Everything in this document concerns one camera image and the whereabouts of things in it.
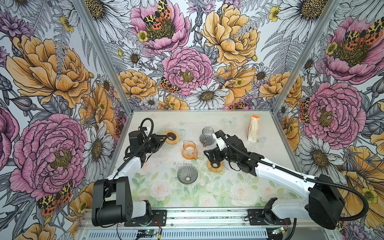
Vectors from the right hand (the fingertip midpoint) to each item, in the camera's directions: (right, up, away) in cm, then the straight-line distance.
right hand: (211, 153), depth 81 cm
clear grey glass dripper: (-13, -13, +4) cm, 19 cm away
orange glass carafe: (-13, -2, +16) cm, 20 cm away
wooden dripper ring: (+3, -11, +8) cm, 14 cm away
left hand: (-24, +6, +5) cm, 26 cm away
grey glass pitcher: (-1, +7, +15) cm, 17 cm away
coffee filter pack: (+29, +12, +18) cm, 37 cm away
